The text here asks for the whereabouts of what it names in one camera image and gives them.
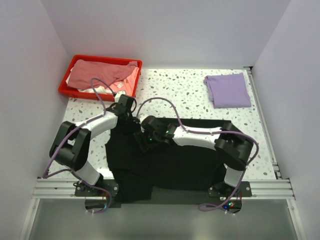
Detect black t shirt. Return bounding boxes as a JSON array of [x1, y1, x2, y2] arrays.
[[105, 122, 227, 203]]

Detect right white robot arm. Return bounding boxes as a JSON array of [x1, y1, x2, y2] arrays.
[[134, 115, 255, 197]]

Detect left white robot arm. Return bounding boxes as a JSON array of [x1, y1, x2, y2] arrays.
[[49, 94, 137, 200]]

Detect light pink t shirt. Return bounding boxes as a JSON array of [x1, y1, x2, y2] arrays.
[[110, 67, 139, 96]]

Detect dusty pink t shirt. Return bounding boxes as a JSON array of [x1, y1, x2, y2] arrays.
[[67, 59, 138, 90]]

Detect red plastic bin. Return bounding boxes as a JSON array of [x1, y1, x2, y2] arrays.
[[58, 54, 143, 102]]

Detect folded lavender t shirt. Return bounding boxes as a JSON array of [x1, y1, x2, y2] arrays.
[[203, 73, 252, 109]]

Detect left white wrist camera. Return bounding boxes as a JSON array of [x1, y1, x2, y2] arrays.
[[114, 90, 126, 103]]

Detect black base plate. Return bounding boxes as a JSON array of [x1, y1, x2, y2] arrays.
[[74, 178, 251, 213]]

